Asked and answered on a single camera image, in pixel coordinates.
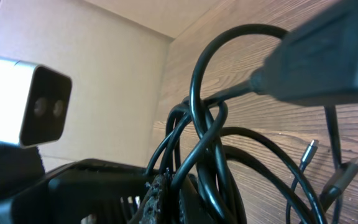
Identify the cardboard wall panel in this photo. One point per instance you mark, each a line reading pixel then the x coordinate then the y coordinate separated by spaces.
pixel 116 66

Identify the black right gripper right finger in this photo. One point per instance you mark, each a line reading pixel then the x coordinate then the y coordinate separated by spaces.
pixel 191 208

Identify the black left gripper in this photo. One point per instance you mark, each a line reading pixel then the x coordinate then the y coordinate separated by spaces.
pixel 70 193

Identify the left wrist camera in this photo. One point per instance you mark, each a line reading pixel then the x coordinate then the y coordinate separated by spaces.
pixel 34 102

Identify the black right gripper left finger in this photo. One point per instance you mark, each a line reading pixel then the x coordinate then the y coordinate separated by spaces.
pixel 153 207

